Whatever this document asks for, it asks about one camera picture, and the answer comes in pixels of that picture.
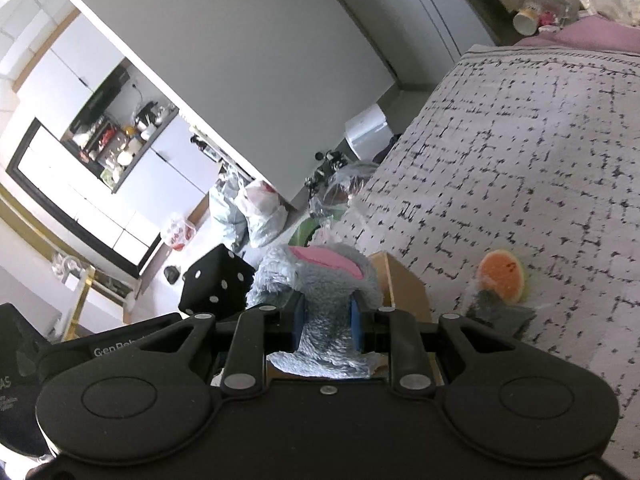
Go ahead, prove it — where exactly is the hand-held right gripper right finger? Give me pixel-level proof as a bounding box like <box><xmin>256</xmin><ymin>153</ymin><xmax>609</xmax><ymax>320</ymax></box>
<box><xmin>350</xmin><ymin>296</ymin><xmax>566</xmax><ymax>396</ymax></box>

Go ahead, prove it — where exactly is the grey and pink plush toy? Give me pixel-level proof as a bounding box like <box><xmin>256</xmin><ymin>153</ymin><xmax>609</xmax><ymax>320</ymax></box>
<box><xmin>245</xmin><ymin>242</ymin><xmax>384</xmax><ymax>379</ymax></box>

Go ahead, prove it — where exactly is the white translucent storage bin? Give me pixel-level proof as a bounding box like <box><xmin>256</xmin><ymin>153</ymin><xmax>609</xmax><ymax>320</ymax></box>
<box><xmin>344</xmin><ymin>103</ymin><xmax>390</xmax><ymax>159</ymax></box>

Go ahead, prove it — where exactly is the black range hood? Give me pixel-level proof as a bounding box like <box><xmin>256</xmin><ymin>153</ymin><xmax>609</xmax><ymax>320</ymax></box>
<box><xmin>71</xmin><ymin>64</ymin><xmax>132</xmax><ymax>132</ymax></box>

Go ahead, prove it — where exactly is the white kitchen cabinet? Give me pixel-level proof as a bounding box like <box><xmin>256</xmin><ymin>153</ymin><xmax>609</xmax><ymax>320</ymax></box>
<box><xmin>0</xmin><ymin>0</ymin><xmax>222</xmax><ymax>281</ymax></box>

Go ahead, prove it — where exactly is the grey plastic bag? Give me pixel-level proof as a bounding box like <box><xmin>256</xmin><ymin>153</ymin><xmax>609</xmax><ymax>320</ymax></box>
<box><xmin>207</xmin><ymin>172</ymin><xmax>251</xmax><ymax>252</ymax></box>

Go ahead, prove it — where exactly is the clear plastic bag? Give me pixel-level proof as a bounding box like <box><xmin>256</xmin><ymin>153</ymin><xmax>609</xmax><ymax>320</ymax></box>
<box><xmin>309</xmin><ymin>161</ymin><xmax>378</xmax><ymax>222</ymax></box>

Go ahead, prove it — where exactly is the row of kitchenware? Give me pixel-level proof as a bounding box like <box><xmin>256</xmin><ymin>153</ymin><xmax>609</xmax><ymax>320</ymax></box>
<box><xmin>69</xmin><ymin>101</ymin><xmax>175</xmax><ymax>188</ymax></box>

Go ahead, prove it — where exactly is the black dice pouf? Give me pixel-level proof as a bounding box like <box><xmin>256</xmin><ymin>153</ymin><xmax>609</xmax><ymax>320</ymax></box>
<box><xmin>178</xmin><ymin>243</ymin><xmax>257</xmax><ymax>317</ymax></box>

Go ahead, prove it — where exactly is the black tripod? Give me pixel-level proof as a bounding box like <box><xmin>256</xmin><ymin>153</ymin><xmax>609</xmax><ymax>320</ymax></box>
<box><xmin>301</xmin><ymin>149</ymin><xmax>347</xmax><ymax>193</ymax></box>

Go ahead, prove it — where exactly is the red and white plastic bag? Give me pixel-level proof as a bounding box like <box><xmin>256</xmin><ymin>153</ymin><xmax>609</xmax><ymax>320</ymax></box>
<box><xmin>160</xmin><ymin>211</ymin><xmax>198</xmax><ymax>252</ymax></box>

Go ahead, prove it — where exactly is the dark grey soft pouch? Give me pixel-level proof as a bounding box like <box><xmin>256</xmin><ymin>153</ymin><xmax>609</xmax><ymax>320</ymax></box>
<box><xmin>464</xmin><ymin>289</ymin><xmax>537</xmax><ymax>337</ymax></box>

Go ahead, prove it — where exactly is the brown cardboard box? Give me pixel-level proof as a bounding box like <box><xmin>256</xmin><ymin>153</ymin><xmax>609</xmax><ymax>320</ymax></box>
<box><xmin>265</xmin><ymin>251</ymin><xmax>446</xmax><ymax>388</ymax></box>

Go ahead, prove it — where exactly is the orange round plush toy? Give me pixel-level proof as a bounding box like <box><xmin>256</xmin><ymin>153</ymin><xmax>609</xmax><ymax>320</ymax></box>
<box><xmin>475</xmin><ymin>251</ymin><xmax>529</xmax><ymax>305</ymax></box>

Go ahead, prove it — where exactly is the paper cup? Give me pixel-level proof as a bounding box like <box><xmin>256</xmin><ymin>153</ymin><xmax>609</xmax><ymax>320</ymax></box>
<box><xmin>512</xmin><ymin>2</ymin><xmax>544</xmax><ymax>34</ymax></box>

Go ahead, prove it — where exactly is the gold frame glass table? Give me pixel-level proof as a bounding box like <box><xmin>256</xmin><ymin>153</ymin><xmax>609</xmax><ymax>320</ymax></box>
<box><xmin>49</xmin><ymin>251</ymin><xmax>147</xmax><ymax>343</ymax></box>

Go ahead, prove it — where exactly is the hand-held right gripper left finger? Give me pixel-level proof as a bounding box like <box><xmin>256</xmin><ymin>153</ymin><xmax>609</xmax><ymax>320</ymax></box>
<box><xmin>100</xmin><ymin>294</ymin><xmax>306</xmax><ymax>397</ymax></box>

